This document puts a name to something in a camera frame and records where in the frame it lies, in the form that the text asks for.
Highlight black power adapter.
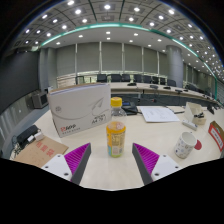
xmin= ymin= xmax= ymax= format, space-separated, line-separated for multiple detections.
xmin=15 ymin=124 xmax=40 ymax=148

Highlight white desk organizer box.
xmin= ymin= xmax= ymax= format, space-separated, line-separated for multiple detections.
xmin=183 ymin=101 xmax=208 ymax=126

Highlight black desk phone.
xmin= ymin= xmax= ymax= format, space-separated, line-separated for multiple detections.
xmin=120 ymin=100 xmax=139 ymax=116

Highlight white printed paper sheet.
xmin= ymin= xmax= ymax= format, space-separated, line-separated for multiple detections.
xmin=137 ymin=105 xmax=181 ymax=124

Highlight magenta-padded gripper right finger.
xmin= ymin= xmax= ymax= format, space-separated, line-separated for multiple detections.
xmin=131 ymin=142 xmax=183 ymax=186

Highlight row of black office chairs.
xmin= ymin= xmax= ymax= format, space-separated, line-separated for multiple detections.
xmin=74 ymin=73 xmax=178 ymax=88

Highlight yellow-capped orange drink bottle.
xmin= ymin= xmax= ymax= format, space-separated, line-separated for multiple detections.
xmin=105 ymin=96 xmax=128 ymax=159

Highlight long curved conference desk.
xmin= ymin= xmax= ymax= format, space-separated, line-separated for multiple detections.
xmin=109 ymin=81 xmax=221 ymax=108

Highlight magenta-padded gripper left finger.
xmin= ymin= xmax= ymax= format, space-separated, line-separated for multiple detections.
xmin=40 ymin=142 xmax=92 ymax=186

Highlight group of ceiling lights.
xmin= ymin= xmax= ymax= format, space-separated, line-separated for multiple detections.
xmin=13 ymin=0 xmax=224 ymax=73

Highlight white dotted mug blue handle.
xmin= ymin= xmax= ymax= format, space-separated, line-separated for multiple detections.
xmin=173 ymin=131 xmax=198 ymax=160

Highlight brown envelope red print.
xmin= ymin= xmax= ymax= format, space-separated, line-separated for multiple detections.
xmin=12 ymin=135 xmax=70 ymax=168

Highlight small white charger block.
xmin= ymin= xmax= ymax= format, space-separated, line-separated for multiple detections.
xmin=33 ymin=131 xmax=46 ymax=141

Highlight white copy paper box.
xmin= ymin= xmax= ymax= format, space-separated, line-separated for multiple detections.
xmin=46 ymin=82 xmax=112 ymax=139

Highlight red and brown cardboard box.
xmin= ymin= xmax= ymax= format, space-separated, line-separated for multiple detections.
xmin=207 ymin=120 xmax=224 ymax=153

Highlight grey monitor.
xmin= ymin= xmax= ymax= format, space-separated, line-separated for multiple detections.
xmin=31 ymin=90 xmax=50 ymax=110

